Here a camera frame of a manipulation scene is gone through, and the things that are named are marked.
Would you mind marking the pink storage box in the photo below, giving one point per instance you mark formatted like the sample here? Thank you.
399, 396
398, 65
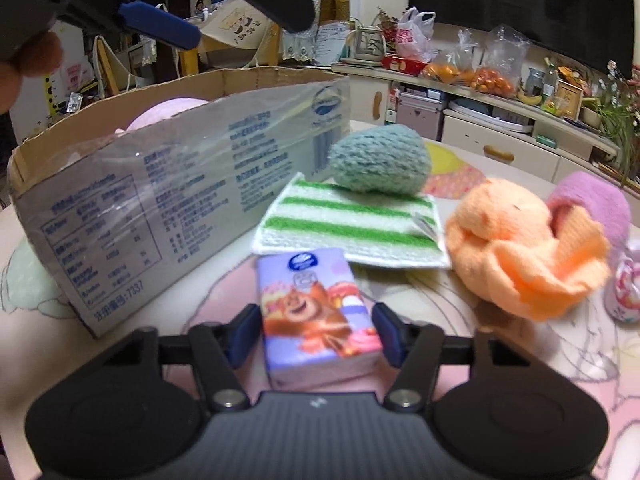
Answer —
422, 114

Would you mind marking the black flat screen television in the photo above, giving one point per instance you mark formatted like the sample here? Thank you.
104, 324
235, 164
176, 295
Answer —
593, 32

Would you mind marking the small bag of oranges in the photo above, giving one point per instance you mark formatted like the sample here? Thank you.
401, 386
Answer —
454, 65

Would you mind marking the beige printed tote bag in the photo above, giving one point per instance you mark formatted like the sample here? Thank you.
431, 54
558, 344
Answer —
236, 24

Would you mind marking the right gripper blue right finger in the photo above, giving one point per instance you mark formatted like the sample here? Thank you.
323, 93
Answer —
416, 352

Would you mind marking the white red plastic bag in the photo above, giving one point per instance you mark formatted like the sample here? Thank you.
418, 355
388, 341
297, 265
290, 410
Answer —
413, 35

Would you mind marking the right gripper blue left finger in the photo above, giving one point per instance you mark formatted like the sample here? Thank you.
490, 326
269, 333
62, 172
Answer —
218, 350

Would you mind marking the bananas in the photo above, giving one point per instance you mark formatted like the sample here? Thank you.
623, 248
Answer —
529, 100

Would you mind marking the green striped white cloth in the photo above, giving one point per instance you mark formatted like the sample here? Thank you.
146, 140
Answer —
373, 229

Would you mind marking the pink purple towel roll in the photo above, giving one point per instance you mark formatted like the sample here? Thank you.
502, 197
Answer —
603, 201

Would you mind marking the person hand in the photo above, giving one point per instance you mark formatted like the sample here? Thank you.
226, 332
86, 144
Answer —
40, 56

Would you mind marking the floral patterned sock roll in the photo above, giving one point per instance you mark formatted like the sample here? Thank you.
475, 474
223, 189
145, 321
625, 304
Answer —
622, 293

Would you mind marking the teal fluffy towel roll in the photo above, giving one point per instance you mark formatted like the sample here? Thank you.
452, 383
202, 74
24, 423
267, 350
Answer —
391, 159

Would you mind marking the purple cartoon tissue pack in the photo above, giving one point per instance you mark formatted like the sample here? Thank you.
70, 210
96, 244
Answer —
316, 328

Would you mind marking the wooden photo frame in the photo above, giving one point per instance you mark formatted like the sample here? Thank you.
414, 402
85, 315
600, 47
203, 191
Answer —
570, 97

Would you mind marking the open cardboard box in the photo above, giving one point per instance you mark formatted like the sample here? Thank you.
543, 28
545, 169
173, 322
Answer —
116, 220

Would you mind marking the orange knitted cloth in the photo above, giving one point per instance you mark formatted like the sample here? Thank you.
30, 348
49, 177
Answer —
503, 247

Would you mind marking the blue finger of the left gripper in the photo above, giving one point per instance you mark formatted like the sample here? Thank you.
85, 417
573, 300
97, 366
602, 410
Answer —
150, 21

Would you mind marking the artificial flower bouquet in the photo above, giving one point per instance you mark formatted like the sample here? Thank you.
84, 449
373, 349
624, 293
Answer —
618, 107

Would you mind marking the glass jar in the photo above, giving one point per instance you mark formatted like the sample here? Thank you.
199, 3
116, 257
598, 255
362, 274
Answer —
534, 82

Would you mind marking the red snack tray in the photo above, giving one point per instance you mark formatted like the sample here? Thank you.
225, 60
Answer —
406, 66

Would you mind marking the cream TV cabinet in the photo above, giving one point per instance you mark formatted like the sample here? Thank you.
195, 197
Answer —
507, 131

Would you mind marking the pink plush ball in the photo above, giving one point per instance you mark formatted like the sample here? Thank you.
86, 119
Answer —
161, 111

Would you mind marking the clear bag of oranges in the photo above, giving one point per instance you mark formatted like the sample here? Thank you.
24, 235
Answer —
500, 71

